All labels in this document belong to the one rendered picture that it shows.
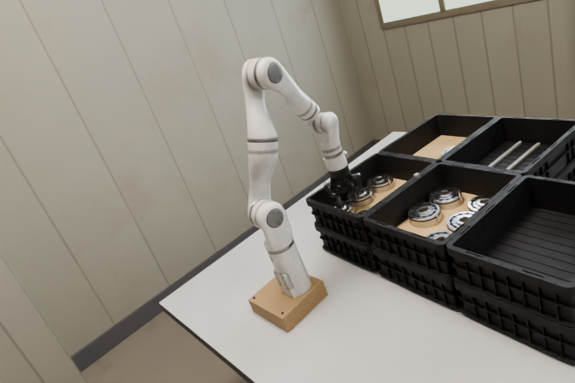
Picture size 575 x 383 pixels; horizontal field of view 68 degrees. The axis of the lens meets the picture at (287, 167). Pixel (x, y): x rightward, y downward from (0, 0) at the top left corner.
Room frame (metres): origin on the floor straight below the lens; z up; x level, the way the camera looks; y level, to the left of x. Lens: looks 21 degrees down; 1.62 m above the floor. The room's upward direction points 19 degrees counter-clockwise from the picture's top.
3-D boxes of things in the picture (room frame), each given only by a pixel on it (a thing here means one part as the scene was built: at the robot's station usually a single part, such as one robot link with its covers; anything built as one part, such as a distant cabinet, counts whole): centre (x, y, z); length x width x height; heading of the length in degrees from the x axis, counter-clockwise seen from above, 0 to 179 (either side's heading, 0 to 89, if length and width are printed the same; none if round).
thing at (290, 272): (1.17, 0.10, 0.84); 0.09 x 0.09 x 0.17; 33
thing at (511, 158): (1.32, -0.76, 0.87); 0.40 x 0.30 x 0.11; 119
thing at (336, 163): (1.42, -0.17, 1.05); 0.11 x 0.09 x 0.06; 171
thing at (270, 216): (1.17, 0.10, 1.00); 0.09 x 0.09 x 0.17; 29
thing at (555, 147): (1.32, -0.76, 0.92); 0.40 x 0.30 x 0.02; 119
